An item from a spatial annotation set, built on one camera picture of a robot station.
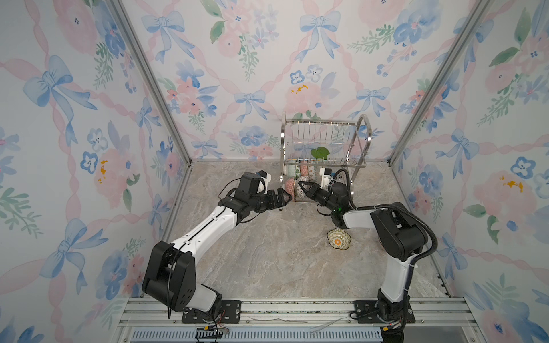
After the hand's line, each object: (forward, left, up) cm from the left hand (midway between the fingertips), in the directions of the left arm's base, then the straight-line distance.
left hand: (285, 197), depth 81 cm
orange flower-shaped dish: (-8, -23, -19) cm, 31 cm away
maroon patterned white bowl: (+8, -6, -8) cm, 13 cm away
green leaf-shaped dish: (+17, -14, +7) cm, 23 cm away
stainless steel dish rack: (+41, -21, -8) cm, 47 cm away
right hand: (+11, -6, -4) cm, 14 cm away
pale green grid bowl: (+22, -3, -8) cm, 24 cm away
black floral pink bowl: (+10, -2, -6) cm, 12 cm away
